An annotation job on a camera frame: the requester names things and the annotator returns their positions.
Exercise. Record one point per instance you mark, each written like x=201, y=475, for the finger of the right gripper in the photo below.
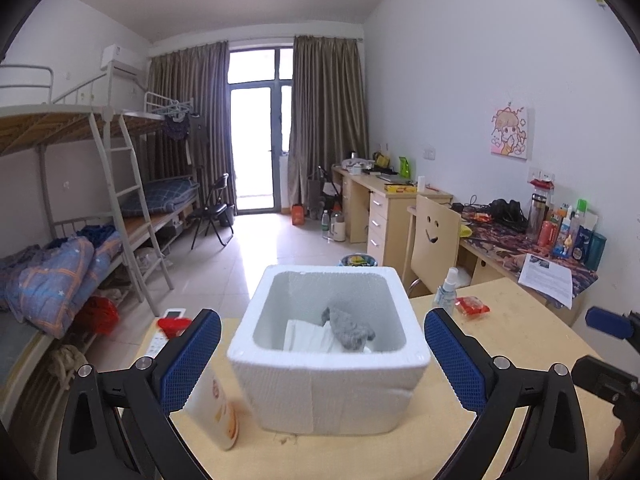
x=620, y=326

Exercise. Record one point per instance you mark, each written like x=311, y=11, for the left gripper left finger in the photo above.
x=116, y=424

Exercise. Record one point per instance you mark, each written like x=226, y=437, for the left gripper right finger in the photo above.
x=552, y=441

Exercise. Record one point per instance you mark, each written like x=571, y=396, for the printed paper sheet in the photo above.
x=548, y=278

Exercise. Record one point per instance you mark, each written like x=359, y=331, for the white lotion pump bottle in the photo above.
x=205, y=389

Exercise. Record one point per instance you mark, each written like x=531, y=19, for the patterned desk mat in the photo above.
x=504, y=250

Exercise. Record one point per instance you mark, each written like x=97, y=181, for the blue plaid quilt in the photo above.
x=47, y=286

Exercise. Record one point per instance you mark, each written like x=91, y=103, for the red snack packet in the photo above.
x=471, y=306

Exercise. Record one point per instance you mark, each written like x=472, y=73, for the blue spray bottle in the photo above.
x=446, y=295

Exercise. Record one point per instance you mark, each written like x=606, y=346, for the white styrofoam box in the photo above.
x=328, y=393

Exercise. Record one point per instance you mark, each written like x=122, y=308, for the white face mask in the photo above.
x=304, y=337

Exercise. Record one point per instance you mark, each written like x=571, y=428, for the wooden smiley chair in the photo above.
x=433, y=245

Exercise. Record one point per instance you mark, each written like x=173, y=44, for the grey sock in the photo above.
x=352, y=335

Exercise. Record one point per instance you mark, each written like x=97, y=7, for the far blue mattress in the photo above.
x=162, y=197

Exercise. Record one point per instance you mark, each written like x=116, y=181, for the black folding chair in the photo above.
x=214, y=213

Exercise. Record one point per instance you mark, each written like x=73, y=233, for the metal bunk bed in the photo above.
x=106, y=172

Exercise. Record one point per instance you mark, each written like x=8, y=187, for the round trash bin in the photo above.
x=358, y=260

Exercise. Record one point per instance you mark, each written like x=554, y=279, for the wooden desk with drawers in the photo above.
x=375, y=217

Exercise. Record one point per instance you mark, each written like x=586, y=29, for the orange floor container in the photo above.
x=298, y=214

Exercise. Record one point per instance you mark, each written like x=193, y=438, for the white air conditioner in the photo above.
x=123, y=59

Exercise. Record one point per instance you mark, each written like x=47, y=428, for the right brown curtain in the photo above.
x=329, y=117

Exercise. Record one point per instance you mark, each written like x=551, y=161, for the brown curtain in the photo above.
x=200, y=147
x=329, y=117

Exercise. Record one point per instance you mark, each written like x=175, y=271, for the left brown curtain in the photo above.
x=200, y=147

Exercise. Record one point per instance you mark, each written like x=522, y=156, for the glass balcony door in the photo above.
x=260, y=90

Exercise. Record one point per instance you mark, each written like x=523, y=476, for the anime wall poster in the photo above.
x=509, y=135

